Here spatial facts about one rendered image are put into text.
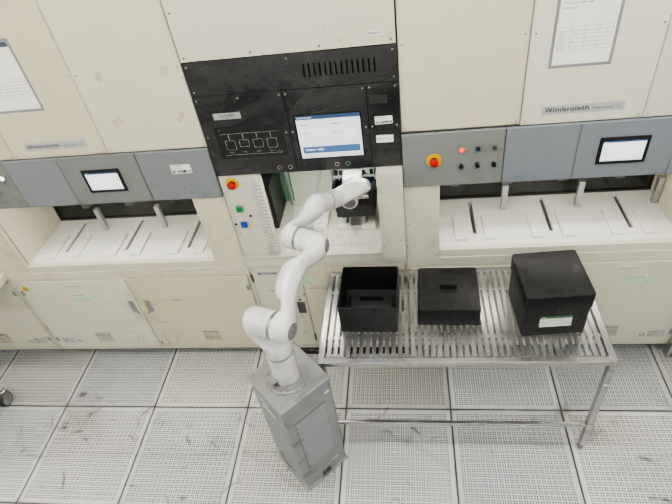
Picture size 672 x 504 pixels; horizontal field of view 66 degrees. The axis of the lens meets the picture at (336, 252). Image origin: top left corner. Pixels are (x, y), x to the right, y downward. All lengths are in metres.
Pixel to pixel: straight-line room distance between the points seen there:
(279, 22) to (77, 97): 0.98
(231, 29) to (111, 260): 1.61
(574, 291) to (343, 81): 1.30
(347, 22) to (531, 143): 0.93
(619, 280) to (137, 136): 2.51
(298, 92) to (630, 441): 2.43
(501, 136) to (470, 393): 1.55
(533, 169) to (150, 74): 1.70
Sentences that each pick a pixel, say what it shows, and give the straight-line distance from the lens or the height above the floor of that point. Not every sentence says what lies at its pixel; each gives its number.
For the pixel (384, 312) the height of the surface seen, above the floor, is 0.90.
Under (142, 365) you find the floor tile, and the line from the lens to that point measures 3.80.
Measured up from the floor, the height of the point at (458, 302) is 0.86.
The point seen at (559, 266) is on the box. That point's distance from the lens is 2.51.
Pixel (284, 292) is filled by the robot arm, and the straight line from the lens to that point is 2.12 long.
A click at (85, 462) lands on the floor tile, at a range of 3.55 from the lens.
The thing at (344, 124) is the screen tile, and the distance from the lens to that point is 2.31.
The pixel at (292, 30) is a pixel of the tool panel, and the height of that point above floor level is 2.04.
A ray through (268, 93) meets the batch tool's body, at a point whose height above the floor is 1.80.
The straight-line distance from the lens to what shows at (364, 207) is 2.80.
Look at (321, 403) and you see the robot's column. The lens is 2.50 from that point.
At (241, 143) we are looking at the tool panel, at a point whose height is 1.57.
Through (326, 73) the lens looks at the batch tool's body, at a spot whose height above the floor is 1.85.
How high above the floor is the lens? 2.71
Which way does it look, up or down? 42 degrees down
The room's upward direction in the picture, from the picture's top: 9 degrees counter-clockwise
